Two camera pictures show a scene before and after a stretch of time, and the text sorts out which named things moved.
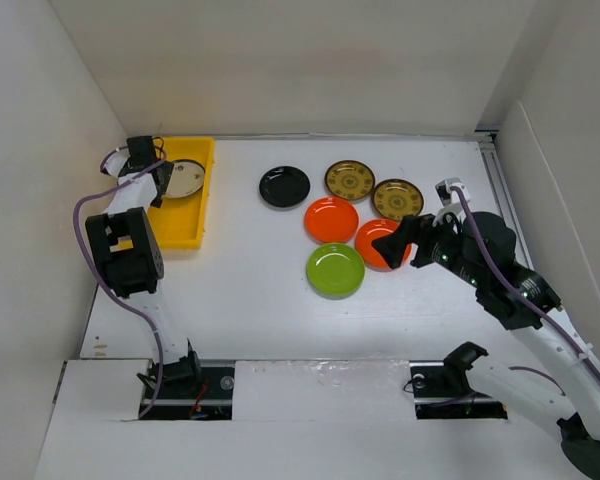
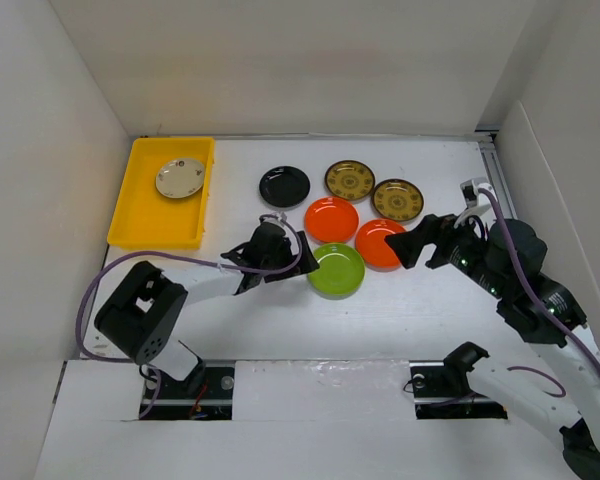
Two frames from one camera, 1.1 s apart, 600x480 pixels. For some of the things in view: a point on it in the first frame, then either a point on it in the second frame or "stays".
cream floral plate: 187,177 stays
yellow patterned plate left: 349,180 stays
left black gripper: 166,173 -> 306,263
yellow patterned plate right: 396,198 stays
